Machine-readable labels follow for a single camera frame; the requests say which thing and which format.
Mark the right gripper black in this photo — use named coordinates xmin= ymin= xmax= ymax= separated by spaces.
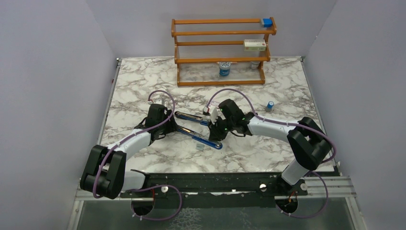
xmin=207 ymin=115 xmax=235 ymax=142

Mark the blue stapler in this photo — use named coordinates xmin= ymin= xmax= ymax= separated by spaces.
xmin=174 ymin=111 xmax=223 ymax=150

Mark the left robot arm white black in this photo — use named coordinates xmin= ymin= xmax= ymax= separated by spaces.
xmin=79 ymin=103 xmax=177 ymax=199

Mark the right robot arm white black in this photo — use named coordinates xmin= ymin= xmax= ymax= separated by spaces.
xmin=203 ymin=99 xmax=332 ymax=195

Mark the small blue capped cylinder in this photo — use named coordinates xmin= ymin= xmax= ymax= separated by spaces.
xmin=265 ymin=101 xmax=274 ymax=113

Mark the blue white cup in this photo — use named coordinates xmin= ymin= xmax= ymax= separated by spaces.
xmin=218 ymin=62 xmax=231 ymax=77

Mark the white small jar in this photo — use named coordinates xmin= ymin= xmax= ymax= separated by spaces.
xmin=250 ymin=61 xmax=261 ymax=69

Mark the orange wooden shelf rack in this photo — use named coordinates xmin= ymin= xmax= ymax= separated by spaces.
xmin=171 ymin=17 xmax=277 ymax=87

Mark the white green carton box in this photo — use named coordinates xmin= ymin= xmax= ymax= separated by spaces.
xmin=243 ymin=39 xmax=267 ymax=51

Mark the blue box on top shelf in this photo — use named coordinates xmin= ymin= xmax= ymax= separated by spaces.
xmin=260 ymin=18 xmax=273 ymax=28

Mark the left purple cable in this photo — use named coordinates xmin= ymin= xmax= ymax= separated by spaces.
xmin=92 ymin=90 xmax=183 ymax=222

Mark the purple cable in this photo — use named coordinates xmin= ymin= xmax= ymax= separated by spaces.
xmin=92 ymin=90 xmax=183 ymax=222
xmin=206 ymin=88 xmax=337 ymax=219

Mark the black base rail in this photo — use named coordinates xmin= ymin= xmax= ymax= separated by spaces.
xmin=76 ymin=170 xmax=356 ymax=210

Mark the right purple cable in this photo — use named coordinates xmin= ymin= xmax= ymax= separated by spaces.
xmin=206 ymin=88 xmax=337 ymax=219

